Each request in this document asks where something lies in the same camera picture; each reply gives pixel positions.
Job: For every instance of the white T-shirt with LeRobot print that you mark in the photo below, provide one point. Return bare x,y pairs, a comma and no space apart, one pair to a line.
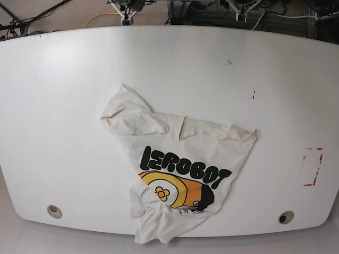
186,167

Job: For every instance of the red tape rectangle marker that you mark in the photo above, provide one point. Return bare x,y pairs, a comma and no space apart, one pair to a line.
310,166

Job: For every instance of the white power strip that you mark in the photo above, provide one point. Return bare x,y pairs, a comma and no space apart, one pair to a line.
326,13

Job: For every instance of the left table cable grommet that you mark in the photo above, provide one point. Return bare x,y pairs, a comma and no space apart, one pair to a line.
54,212

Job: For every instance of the table cable grommet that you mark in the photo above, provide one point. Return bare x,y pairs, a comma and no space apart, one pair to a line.
286,217
54,212

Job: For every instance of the right table cable grommet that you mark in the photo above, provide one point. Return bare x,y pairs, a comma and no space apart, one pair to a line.
286,217

